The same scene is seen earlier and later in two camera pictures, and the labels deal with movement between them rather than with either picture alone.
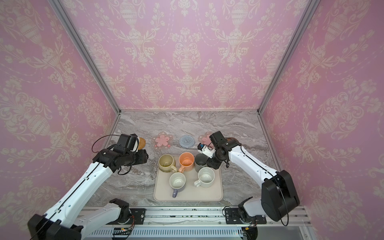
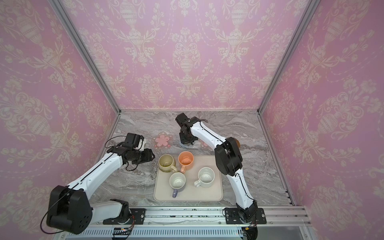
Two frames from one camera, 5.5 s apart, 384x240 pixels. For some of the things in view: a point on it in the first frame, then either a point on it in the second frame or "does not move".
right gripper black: [214, 163] to [186, 137]
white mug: [206, 177] does not move
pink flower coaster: [162, 141] does not move
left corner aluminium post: [60, 10] does not move
